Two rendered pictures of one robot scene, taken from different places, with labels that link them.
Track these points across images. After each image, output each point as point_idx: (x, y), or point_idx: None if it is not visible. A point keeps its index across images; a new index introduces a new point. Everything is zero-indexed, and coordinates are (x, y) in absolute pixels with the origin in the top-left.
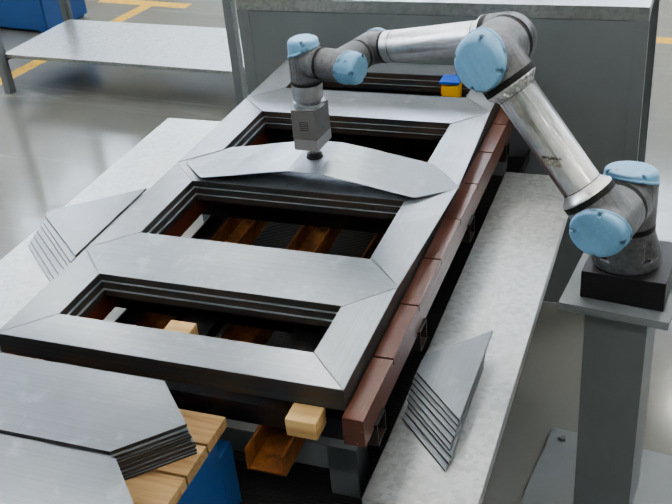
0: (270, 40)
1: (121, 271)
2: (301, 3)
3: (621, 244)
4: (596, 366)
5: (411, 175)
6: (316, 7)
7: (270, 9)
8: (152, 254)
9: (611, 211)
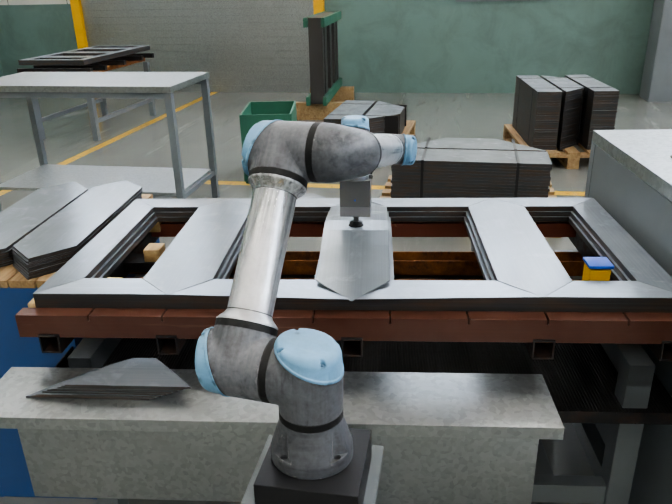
0: (597, 178)
1: (200, 211)
2: (615, 150)
3: (198, 379)
4: None
5: (356, 272)
6: (620, 158)
7: (603, 148)
8: (222, 214)
9: (206, 340)
